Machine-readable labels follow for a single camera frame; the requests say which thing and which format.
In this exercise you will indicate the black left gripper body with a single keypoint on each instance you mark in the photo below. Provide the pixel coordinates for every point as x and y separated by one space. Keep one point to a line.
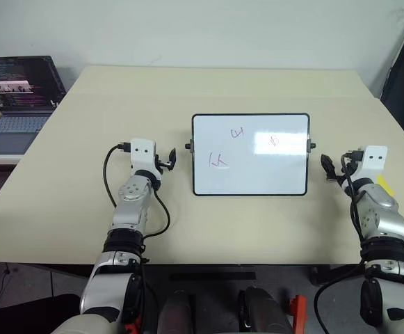
158 163

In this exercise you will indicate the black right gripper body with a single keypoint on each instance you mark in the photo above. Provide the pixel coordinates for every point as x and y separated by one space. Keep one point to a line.
341 179

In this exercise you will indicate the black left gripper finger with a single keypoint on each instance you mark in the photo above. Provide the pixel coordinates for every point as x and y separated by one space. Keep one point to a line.
167 166
172 156

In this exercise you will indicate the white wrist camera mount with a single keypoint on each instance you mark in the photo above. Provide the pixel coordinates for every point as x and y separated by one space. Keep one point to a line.
142 154
373 160

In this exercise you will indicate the dark rounded shape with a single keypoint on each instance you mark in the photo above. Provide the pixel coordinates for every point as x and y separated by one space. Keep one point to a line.
264 311

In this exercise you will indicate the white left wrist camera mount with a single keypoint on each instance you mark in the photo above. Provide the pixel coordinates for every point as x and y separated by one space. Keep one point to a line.
142 154

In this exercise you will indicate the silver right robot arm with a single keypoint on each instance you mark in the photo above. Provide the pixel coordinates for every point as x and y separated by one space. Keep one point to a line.
379 215

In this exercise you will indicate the yellow object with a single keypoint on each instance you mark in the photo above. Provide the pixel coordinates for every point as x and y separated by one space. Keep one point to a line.
384 182

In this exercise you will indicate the open grey laptop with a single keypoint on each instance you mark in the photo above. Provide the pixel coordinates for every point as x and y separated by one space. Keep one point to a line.
17 121

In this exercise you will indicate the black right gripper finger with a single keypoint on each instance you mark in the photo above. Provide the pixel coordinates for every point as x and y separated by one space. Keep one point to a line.
332 175
325 161

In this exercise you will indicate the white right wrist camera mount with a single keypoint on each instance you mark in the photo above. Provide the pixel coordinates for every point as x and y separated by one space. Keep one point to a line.
373 160

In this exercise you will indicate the orange-red plastic part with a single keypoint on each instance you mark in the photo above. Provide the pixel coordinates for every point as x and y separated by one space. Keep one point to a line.
299 311

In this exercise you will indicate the black-framed whiteboard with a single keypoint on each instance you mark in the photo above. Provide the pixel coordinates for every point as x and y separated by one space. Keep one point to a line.
250 167

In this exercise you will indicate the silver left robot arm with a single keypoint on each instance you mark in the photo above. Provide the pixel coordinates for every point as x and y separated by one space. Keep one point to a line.
132 208

